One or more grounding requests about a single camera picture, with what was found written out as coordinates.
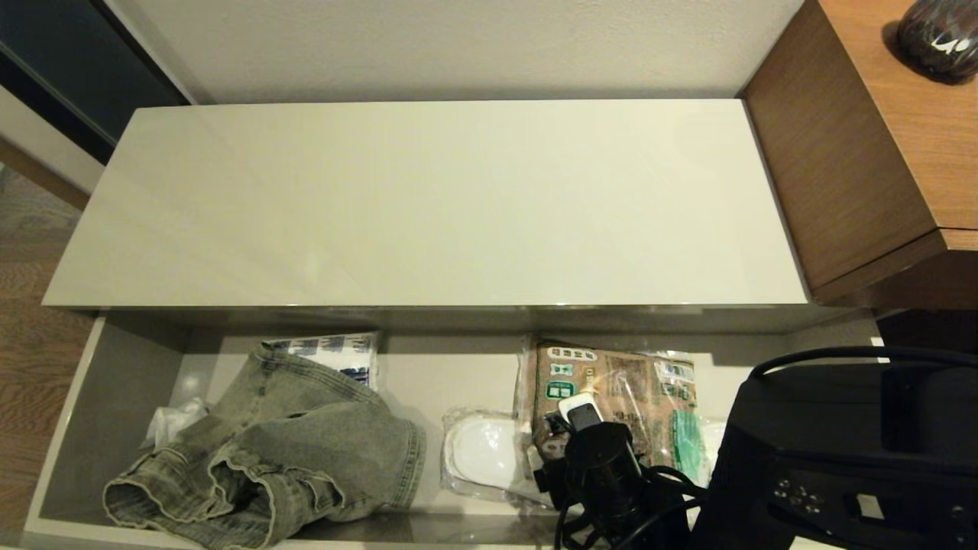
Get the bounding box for brown grain packet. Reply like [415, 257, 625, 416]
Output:
[513, 338, 700, 490]

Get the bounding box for grey-green denim shorts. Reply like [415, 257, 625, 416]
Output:
[103, 342, 427, 549]

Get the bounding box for white cabinet drawer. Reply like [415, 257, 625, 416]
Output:
[23, 309, 891, 550]

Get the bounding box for white disposable slipper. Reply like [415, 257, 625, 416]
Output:
[699, 419, 728, 484]
[443, 416, 552, 505]

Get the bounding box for clear plastic slipper bag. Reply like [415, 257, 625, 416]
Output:
[439, 407, 728, 511]

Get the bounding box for white blue printed packet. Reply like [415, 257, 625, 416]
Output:
[264, 332, 381, 393]

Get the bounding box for glossy white low cabinet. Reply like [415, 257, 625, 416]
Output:
[42, 99, 857, 334]

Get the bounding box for white plastic bag roll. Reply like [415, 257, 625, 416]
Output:
[141, 399, 212, 451]

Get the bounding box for brown wooden desk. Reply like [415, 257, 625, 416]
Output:
[740, 0, 978, 310]

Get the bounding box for dark glass vase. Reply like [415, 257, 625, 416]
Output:
[895, 0, 978, 85]

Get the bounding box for dark glass door panel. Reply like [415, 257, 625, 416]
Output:
[0, 0, 192, 165]

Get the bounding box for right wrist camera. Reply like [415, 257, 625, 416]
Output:
[558, 393, 606, 434]

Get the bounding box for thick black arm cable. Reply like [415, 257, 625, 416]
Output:
[751, 345, 978, 380]

